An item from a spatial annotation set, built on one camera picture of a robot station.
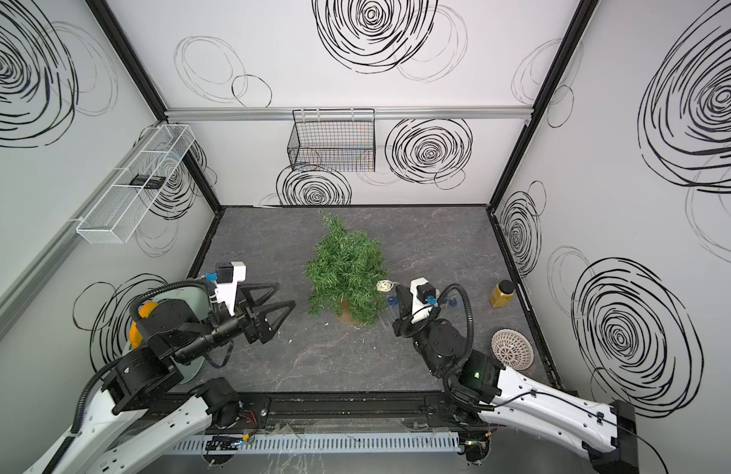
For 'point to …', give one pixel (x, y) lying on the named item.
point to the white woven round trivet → (512, 349)
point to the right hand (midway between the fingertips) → (402, 291)
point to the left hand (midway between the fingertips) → (285, 297)
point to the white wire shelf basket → (119, 208)
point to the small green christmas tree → (346, 275)
